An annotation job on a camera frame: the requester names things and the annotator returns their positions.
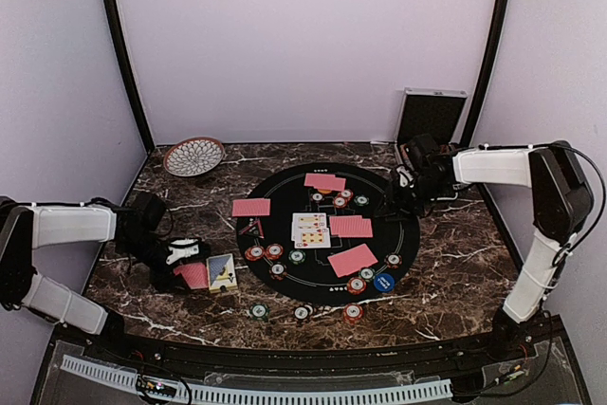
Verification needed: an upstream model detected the red poker chip stack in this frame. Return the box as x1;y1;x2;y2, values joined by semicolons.
342;304;364;324

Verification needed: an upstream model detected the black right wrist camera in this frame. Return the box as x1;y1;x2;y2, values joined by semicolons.
403;134;440;172

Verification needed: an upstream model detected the left black frame post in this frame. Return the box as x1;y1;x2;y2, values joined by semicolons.
102;0;156;154

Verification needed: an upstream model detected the red playing card deck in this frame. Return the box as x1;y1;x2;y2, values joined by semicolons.
174;263;209;290

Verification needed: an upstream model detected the round black poker mat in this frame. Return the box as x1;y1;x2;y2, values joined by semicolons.
237;163;420;305

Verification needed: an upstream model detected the black front table rail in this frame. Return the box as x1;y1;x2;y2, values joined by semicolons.
68;322;537;377

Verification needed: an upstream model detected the floral patterned ceramic bowl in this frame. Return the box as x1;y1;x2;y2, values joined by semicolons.
163;137;225;177

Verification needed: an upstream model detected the black frame post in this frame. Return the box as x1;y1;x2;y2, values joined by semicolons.
460;0;508;146
102;0;156;154

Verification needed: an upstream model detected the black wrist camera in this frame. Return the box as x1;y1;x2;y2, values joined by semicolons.
131;192;166;230
403;134;440;172

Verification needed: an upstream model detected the red card top mat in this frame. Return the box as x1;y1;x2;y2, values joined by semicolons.
304;173;346;192

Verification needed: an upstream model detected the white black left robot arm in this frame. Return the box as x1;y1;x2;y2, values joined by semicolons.
1;193;198;337

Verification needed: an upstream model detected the right black frame post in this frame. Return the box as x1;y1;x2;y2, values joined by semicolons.
460;0;508;146

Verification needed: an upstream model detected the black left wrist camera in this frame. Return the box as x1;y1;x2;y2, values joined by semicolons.
131;192;166;230

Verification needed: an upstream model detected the green poker chip stack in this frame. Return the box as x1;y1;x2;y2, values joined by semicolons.
249;304;269;322

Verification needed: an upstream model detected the white slotted cable duct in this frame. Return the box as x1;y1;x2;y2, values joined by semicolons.
60;355;452;404

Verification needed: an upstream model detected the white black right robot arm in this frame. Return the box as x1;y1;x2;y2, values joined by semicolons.
375;134;594;324

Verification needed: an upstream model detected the aluminium poker chip case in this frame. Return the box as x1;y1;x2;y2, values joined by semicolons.
394;88;468;165

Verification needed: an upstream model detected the red card mat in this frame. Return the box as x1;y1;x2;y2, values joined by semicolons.
304;173;346;192
328;244;377;278

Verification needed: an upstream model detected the brown poker chip stack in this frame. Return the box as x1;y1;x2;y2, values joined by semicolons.
293;304;314;322

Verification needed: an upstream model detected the blue small blind button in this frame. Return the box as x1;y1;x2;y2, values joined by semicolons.
373;273;395;293

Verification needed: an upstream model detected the face-up hearts card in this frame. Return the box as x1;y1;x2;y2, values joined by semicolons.
291;228;331;249

